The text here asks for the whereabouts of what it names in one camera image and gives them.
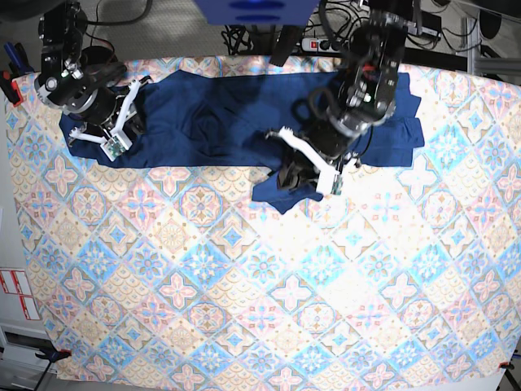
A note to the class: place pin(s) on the white cabinet bottom left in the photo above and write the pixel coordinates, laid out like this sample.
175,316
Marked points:
21,369

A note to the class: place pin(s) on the black clamp bottom left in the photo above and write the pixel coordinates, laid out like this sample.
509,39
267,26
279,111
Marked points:
52,355

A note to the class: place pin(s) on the black round stool base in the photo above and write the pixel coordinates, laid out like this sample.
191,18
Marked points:
97,55

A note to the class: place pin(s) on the blue box overhead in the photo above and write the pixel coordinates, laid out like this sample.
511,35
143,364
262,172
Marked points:
290,12

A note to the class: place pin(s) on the black clamp bottom right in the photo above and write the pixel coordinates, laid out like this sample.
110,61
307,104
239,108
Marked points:
507,365

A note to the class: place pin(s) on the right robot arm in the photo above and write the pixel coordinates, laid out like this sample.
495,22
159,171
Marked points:
82,83

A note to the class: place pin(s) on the white power strip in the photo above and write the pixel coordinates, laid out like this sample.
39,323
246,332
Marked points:
319,47

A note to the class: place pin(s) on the blue clamp top left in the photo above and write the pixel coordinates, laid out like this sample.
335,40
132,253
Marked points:
19,64

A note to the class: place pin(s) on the red black clamp left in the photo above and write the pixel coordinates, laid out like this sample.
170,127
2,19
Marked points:
10,89

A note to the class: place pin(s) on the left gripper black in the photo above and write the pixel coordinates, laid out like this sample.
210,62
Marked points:
319,154

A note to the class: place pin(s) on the blue long-sleeve T-shirt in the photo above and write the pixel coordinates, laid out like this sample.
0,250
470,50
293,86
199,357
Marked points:
196,121

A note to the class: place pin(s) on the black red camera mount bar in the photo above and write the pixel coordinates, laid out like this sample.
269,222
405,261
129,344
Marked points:
287,40

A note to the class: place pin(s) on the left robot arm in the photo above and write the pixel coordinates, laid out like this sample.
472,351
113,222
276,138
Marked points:
366,98

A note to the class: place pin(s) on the red white labels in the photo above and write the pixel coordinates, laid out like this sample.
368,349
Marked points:
16,292

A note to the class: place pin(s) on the patterned tile tablecloth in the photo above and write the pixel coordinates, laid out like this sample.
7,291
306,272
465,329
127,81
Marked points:
172,278

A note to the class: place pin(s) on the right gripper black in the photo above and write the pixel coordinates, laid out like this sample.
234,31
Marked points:
114,114

